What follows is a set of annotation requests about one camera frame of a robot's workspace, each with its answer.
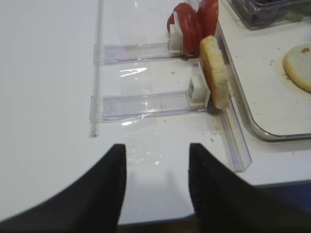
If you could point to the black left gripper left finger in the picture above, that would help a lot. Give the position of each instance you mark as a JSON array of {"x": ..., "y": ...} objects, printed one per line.
[{"x": 92, "y": 204}]

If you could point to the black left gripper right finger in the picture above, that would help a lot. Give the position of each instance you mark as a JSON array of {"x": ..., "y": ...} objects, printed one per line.
[{"x": 225, "y": 203}]

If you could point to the clear plastic salad box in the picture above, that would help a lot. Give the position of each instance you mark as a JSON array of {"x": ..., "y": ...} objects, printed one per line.
[{"x": 259, "y": 14}]

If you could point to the clear track under bread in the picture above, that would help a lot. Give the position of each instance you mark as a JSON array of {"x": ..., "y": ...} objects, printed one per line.
[{"x": 105, "y": 109}]

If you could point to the white pusher behind bread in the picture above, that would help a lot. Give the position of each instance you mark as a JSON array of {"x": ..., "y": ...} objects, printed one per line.
[{"x": 198, "y": 92}]

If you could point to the upright bread slice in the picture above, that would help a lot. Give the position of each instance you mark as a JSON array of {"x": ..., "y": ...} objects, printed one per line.
[{"x": 215, "y": 71}]

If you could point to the inner tomato slice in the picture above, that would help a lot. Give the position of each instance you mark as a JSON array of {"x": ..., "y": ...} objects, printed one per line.
[{"x": 208, "y": 12}]

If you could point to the metal serving tray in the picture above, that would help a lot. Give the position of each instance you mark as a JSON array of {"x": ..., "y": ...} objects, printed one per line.
[{"x": 276, "y": 107}]

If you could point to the clear track under tomatoes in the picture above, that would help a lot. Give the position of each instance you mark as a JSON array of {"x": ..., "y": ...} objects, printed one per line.
[{"x": 106, "y": 55}]

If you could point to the bun base on tray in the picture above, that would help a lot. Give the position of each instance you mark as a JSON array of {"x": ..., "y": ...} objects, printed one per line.
[{"x": 297, "y": 65}]

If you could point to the white pusher behind tomatoes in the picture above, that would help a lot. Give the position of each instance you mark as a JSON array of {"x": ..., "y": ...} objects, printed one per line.
[{"x": 175, "y": 34}]

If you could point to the clear rail left of tray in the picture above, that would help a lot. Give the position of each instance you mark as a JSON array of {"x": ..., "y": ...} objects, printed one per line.
[{"x": 238, "y": 157}]

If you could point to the clear rail far left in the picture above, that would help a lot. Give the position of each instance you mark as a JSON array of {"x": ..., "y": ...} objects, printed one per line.
[{"x": 96, "y": 68}]

